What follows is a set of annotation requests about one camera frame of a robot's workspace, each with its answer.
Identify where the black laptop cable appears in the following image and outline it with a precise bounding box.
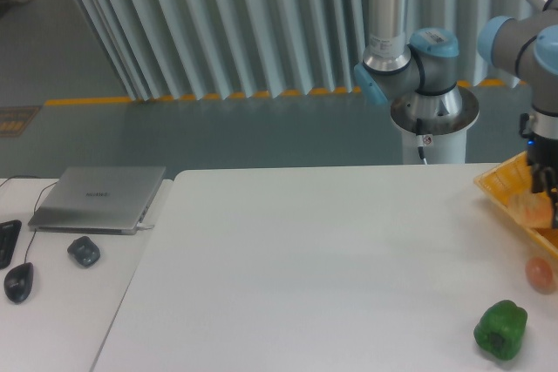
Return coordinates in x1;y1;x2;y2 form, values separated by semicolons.
0;174;43;199

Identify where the black computer mouse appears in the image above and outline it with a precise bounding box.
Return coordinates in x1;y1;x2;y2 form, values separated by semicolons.
3;262;34;304

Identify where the black mouse cable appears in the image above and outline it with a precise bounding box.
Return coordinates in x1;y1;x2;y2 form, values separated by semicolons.
24;179;60;265

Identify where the orange bread in basket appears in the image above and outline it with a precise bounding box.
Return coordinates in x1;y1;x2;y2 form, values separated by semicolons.
507;190;554;228

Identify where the yellow woven basket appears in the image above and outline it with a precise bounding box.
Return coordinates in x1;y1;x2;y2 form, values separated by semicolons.
473;152;557;260

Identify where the white folding screen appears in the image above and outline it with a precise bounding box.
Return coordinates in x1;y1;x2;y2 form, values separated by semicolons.
51;0;558;105

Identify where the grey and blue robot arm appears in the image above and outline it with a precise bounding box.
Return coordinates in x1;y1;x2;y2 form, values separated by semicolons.
354;0;557;228

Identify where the silver laptop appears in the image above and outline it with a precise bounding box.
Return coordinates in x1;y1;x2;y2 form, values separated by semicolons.
28;166;166;234

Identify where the yellow floor sticker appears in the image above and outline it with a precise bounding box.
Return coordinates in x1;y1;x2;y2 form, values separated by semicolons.
0;105;42;138

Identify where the black keyboard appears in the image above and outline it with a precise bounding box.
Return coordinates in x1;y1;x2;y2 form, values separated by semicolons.
0;220;22;269

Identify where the brown egg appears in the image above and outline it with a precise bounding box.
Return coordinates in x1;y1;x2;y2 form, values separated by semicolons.
525;257;555;294

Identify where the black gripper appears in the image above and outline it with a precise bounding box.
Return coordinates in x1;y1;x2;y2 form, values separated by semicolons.
527;134;558;229

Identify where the green bell pepper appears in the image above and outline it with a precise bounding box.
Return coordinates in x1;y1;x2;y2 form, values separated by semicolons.
473;300;528;361

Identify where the black earbud case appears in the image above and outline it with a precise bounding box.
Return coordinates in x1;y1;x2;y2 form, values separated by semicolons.
67;236;101;268

